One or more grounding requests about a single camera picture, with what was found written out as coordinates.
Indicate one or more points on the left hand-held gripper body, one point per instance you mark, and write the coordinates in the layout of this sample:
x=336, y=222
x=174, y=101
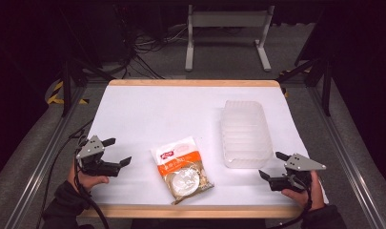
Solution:
x=91, y=148

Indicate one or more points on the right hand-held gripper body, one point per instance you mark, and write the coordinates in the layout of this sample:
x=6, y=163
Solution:
x=300, y=162

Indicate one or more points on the clear plastic container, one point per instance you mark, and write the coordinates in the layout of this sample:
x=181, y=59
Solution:
x=246, y=133

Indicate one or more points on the orange and white snack packet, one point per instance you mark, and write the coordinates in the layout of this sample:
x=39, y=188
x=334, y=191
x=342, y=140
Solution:
x=181, y=171

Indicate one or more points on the person's left hand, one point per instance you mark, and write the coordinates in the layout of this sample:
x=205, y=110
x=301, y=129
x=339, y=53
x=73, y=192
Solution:
x=85, y=181

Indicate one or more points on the person's right hand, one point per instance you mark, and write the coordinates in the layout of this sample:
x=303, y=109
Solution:
x=313, y=195

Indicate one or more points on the black metal stand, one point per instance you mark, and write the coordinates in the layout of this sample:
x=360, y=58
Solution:
x=66, y=89
x=326, y=92

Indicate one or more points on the yellow and black hazard tape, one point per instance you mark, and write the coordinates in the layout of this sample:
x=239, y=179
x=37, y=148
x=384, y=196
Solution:
x=54, y=93

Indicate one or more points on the white metal stand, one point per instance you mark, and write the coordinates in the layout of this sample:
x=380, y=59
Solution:
x=228, y=19

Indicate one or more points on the aluminium rail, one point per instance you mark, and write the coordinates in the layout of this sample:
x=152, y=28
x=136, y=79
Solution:
x=38, y=171
x=349, y=159

